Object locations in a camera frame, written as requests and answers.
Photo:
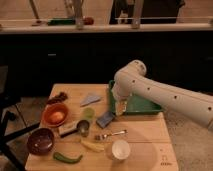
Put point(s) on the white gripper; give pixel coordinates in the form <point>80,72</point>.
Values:
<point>120,94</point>

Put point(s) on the grey-blue towel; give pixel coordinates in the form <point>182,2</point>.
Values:
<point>90,98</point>

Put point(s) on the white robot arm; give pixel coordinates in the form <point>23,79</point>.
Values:
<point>131,80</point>

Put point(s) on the orange fruit in bowl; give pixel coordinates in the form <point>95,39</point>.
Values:
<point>56,117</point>

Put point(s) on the orange bowl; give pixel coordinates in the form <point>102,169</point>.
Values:
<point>50,109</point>

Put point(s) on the purple bowl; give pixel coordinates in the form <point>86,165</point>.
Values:
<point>40,142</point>

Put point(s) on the green plastic tray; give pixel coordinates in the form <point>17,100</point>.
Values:
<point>135,105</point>

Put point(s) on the blue sponge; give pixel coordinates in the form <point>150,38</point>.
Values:
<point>105,119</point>

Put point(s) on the light green cup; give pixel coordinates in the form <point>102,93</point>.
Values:
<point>88,114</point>

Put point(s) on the silver fork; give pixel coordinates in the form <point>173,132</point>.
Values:
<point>104,136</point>

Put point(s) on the metal measuring cup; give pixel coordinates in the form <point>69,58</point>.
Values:
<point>83,128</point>

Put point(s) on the dark red grapes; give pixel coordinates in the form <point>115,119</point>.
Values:
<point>62,96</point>

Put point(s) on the green chili pepper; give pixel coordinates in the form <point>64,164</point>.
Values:
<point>62,158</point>

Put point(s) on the red object on counter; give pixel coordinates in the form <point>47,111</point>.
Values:
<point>88,21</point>

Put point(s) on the green object on counter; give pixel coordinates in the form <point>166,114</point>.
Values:
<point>60,22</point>

